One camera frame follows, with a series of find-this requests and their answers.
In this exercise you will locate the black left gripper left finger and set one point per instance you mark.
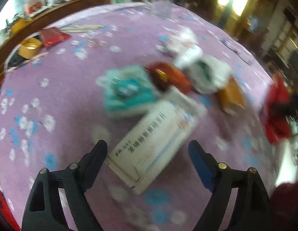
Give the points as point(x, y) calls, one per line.
point(43, 209)

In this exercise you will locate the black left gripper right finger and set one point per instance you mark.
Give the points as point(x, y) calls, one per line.
point(252, 206)

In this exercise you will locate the red snack wrapper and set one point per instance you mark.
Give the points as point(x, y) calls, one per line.
point(275, 111)

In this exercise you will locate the white medicine box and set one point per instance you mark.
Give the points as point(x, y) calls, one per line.
point(150, 146)

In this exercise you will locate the orange medicine box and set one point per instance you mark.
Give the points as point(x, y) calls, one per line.
point(231, 98)

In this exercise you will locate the purple floral tablecloth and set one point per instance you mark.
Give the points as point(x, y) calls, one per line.
point(54, 109)

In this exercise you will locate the crumpled white tissue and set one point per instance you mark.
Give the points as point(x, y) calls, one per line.
point(208, 74)

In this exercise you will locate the teal tissue pack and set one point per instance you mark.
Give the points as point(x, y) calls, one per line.
point(128, 92)

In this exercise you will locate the shiny red foil wrapper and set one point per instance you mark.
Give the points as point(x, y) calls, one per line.
point(164, 75)

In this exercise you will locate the yellow tape roll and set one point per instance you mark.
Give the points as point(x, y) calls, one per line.
point(29, 48)

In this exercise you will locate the white plastic bottle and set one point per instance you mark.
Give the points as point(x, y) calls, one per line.
point(188, 57)

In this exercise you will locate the dark red packet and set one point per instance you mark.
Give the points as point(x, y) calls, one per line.
point(53, 36)

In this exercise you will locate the chopsticks pack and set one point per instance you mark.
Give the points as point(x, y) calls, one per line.
point(81, 28)

